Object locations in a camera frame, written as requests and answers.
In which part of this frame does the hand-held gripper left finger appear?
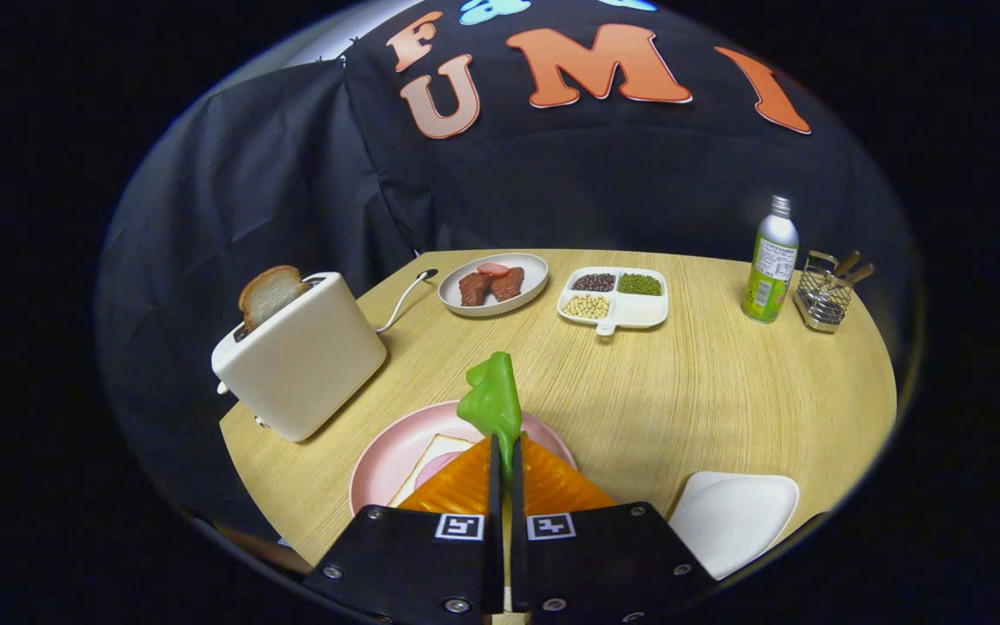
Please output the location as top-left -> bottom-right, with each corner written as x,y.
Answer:
302,434 -> 505,625

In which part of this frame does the white toaster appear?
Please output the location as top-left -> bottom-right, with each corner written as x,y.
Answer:
211,272 -> 388,444

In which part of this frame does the pink round plate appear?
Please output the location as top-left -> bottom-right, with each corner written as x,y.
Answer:
349,400 -> 579,517

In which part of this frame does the pink ham slice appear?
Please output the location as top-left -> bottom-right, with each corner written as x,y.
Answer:
413,451 -> 464,491

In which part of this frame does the white divided dish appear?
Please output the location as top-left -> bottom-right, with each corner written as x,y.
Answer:
556,266 -> 669,337

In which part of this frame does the white bread slice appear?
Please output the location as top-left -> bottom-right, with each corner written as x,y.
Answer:
389,434 -> 477,509

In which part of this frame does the black backdrop cloth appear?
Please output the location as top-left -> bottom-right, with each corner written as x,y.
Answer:
94,0 -> 918,522

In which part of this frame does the green label metal bottle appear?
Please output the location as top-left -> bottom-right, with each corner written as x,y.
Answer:
741,195 -> 800,325

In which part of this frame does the white toaster cable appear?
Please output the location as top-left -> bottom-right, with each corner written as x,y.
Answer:
376,269 -> 438,334

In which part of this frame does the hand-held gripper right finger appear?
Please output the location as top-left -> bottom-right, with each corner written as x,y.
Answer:
510,432 -> 718,625

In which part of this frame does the green lettuce leaf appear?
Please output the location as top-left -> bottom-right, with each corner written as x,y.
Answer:
457,352 -> 523,478

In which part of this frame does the wire mesh utensil holder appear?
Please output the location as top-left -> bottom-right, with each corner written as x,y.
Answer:
793,250 -> 855,334

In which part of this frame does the brown meat piece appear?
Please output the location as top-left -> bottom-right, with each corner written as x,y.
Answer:
490,266 -> 525,303
458,272 -> 494,307

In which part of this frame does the white square plate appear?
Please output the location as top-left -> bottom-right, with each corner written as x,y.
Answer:
668,471 -> 801,581

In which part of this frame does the toasted bread slice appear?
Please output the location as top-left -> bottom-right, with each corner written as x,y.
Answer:
238,266 -> 312,332

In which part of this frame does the white round plate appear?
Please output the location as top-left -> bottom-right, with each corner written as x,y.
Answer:
437,253 -> 549,318

